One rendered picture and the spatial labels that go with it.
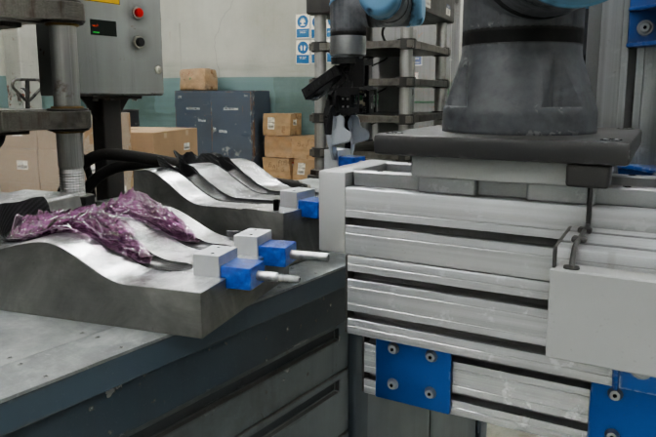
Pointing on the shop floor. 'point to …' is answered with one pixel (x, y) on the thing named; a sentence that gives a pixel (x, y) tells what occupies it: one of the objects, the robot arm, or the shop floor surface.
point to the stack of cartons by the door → (286, 146)
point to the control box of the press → (109, 40)
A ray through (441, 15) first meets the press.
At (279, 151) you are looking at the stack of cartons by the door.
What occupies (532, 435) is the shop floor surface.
